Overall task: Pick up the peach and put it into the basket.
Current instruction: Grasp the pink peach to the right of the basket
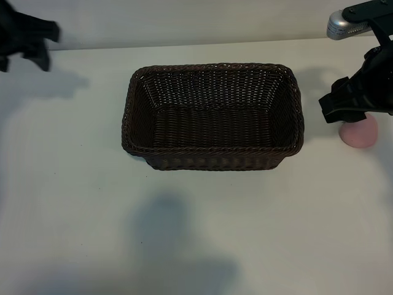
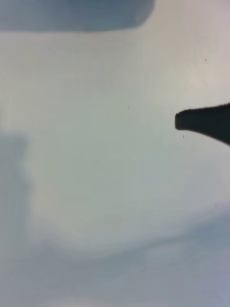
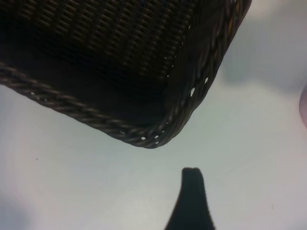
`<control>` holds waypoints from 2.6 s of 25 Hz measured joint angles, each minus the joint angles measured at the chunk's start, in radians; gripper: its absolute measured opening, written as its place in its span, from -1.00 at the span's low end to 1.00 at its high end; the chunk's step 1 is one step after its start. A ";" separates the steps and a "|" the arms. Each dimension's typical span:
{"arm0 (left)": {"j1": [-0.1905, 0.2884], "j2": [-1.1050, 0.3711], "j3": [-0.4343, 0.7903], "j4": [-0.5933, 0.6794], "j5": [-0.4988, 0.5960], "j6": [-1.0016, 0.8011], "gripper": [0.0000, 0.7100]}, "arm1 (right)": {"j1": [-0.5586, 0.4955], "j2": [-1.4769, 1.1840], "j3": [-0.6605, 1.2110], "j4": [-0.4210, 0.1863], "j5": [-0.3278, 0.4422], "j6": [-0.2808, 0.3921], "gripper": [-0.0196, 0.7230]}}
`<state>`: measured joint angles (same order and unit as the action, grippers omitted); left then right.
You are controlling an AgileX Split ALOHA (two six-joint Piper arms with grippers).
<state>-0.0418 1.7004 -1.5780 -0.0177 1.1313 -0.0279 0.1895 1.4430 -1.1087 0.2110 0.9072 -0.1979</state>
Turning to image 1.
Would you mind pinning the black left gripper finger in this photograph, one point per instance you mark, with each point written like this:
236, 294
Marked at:
40, 56
46, 30

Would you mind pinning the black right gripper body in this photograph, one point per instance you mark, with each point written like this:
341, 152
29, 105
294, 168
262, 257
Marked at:
380, 83

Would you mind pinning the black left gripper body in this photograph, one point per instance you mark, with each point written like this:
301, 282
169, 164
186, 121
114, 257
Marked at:
13, 30

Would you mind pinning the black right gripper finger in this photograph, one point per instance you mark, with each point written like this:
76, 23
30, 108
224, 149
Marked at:
347, 113
342, 96

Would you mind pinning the dark brown wicker basket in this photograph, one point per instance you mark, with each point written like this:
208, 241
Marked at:
215, 129

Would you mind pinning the pink peach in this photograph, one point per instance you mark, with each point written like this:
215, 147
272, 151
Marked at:
357, 135

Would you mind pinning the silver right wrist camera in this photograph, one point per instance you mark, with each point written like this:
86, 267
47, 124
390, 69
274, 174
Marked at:
340, 26

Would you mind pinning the black right camera bracket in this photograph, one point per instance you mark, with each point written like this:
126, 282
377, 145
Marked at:
368, 9

